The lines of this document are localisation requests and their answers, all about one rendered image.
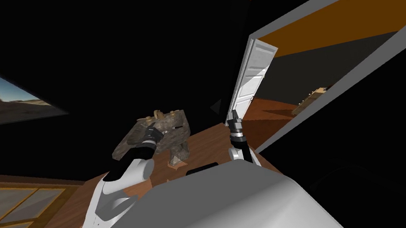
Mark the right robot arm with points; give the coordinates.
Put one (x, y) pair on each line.
(241, 148)

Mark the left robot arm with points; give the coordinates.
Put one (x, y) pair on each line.
(125, 176)

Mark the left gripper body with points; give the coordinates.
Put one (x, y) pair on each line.
(152, 134)

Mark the tan wooden furniture piece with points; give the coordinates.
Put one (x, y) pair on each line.
(311, 98)

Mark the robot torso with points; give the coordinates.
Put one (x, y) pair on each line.
(215, 213)

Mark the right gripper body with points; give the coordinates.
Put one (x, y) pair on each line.
(235, 127)

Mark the white panelled door leaf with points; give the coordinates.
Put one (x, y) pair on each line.
(252, 77)

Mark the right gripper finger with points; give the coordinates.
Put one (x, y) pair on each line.
(230, 117)
(235, 115)

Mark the brown stone-textured table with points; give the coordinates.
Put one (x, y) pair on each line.
(174, 133)

